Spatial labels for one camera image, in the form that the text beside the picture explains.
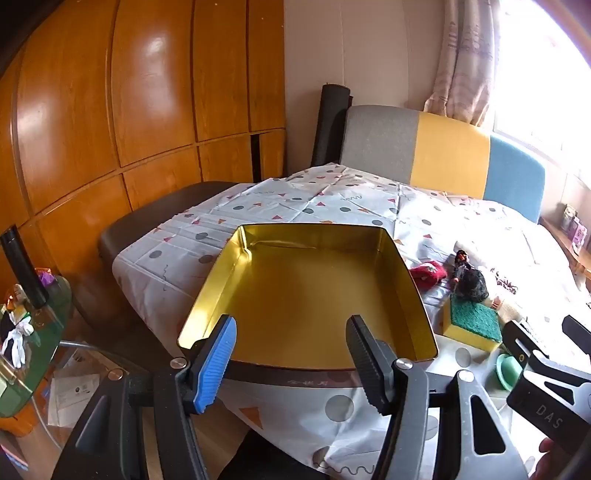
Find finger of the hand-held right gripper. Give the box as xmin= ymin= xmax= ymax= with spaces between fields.
xmin=562 ymin=315 xmax=591 ymax=358
xmin=503 ymin=319 xmax=548 ymax=370

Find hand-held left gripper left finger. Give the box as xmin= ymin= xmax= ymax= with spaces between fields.
xmin=51 ymin=315 xmax=238 ymax=480

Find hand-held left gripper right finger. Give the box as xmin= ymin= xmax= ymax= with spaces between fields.
xmin=345 ymin=315 xmax=529 ymax=480

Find green and yellow scouring sponge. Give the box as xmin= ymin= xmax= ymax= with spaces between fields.
xmin=442 ymin=293 xmax=504 ymax=354

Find black beaded hair piece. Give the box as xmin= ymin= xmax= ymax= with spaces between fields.
xmin=451 ymin=249 xmax=490 ymax=304

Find gold and maroon tin box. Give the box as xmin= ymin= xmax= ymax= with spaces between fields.
xmin=177 ymin=223 xmax=439 ymax=386

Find person's right hand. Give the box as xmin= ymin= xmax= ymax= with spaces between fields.
xmin=538 ymin=436 xmax=571 ymax=480

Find wooden side shelf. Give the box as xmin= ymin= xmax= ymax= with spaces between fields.
xmin=539 ymin=215 xmax=591 ymax=280

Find purple packets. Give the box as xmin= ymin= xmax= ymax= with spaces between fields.
xmin=561 ymin=204 xmax=589 ymax=254

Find dark cloth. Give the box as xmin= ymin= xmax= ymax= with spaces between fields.
xmin=219 ymin=429 xmax=384 ymax=480

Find white papers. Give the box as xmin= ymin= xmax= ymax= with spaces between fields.
xmin=46 ymin=374 xmax=100 ymax=428

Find dark brown chair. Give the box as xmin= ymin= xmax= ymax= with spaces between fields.
xmin=74 ymin=181 xmax=252 ymax=333

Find green glass side table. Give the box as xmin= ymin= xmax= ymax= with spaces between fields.
xmin=0 ymin=274 xmax=75 ymax=418

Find patterned grey tablecloth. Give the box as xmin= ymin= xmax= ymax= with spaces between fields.
xmin=112 ymin=162 xmax=591 ymax=480

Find white glove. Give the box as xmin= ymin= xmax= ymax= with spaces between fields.
xmin=2 ymin=316 xmax=33 ymax=370

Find black cylinder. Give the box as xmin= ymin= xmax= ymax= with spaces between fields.
xmin=0 ymin=224 xmax=51 ymax=309

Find window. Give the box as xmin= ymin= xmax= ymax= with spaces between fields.
xmin=496 ymin=0 xmax=591 ymax=176

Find black rolled mat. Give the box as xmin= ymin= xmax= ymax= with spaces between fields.
xmin=310 ymin=83 xmax=354 ymax=168

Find wooden wardrobe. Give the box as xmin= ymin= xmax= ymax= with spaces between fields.
xmin=0 ymin=0 xmax=287 ymax=324

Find beige patterned curtain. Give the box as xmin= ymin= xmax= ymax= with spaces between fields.
xmin=422 ymin=0 xmax=502 ymax=127

